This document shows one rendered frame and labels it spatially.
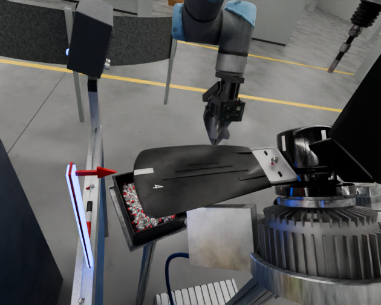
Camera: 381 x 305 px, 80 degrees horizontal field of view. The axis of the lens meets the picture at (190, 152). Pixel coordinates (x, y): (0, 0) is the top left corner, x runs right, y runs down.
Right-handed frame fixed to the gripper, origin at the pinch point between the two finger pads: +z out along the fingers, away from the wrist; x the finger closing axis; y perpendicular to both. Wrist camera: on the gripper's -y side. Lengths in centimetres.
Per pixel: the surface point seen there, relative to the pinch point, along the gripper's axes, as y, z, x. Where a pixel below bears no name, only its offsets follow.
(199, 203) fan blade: 33.8, -4.7, -16.8
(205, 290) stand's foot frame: -14, 97, 17
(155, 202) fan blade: 33.1, -5.0, -23.2
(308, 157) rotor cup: 29.4, -9.3, 5.5
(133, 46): -169, -18, -13
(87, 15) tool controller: -26, -30, -36
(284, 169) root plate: 28.4, -6.4, 1.9
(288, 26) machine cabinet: -514, -97, 398
